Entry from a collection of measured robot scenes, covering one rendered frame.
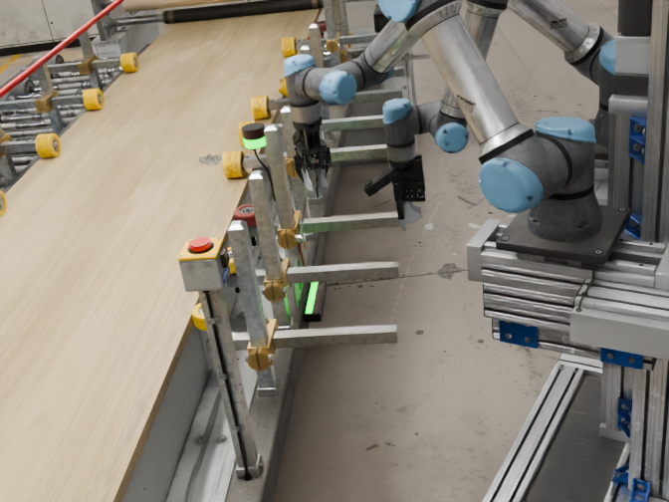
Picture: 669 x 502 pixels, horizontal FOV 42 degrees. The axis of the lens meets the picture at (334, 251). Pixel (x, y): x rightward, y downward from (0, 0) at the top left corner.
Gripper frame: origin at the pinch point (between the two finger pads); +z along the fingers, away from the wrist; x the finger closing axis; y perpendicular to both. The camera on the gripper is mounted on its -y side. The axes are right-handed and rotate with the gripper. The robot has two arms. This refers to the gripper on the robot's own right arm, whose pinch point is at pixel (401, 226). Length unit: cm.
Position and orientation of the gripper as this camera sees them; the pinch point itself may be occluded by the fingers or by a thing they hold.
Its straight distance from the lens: 239.1
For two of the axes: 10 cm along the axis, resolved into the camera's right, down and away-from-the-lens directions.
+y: 9.9, -0.8, -1.4
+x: 0.9, -4.8, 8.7
